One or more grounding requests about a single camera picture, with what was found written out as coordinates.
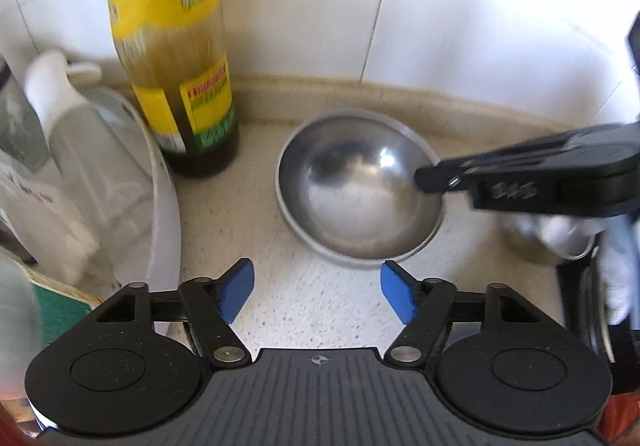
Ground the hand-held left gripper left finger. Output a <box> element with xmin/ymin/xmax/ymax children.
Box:
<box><xmin>85</xmin><ymin>257</ymin><xmax>256</xmax><ymax>369</ymax></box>

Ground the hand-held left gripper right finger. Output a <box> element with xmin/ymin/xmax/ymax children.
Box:
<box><xmin>380</xmin><ymin>260</ymin><xmax>547</xmax><ymax>368</ymax></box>

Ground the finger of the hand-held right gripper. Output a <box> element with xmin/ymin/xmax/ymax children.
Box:
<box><xmin>415</xmin><ymin>121</ymin><xmax>640</xmax><ymax>195</ymax></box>

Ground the wide steel bowl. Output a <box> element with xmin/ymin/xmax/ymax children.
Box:
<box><xmin>274</xmin><ymin>110</ymin><xmax>447</xmax><ymax>270</ymax></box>

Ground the person's right hand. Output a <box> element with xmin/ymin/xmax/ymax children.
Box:
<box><xmin>596</xmin><ymin>217</ymin><xmax>634</xmax><ymax>326</ymax></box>

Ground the white rotating condiment rack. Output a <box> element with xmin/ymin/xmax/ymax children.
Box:
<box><xmin>65</xmin><ymin>86</ymin><xmax>182</xmax><ymax>327</ymax></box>

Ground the black gas stove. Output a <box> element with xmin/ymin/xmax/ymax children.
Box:
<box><xmin>556</xmin><ymin>226</ymin><xmax>640</xmax><ymax>368</ymax></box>

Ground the clear bottle with white top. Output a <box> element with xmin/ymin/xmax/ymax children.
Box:
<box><xmin>24</xmin><ymin>50</ymin><xmax>157</xmax><ymax>287</ymax></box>

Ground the red cloth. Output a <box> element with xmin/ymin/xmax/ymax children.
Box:
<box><xmin>597</xmin><ymin>391</ymin><xmax>640</xmax><ymax>446</ymax></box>

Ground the green yellow label bottle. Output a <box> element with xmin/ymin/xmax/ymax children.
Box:
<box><xmin>104</xmin><ymin>0</ymin><xmax>241</xmax><ymax>178</ymax></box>

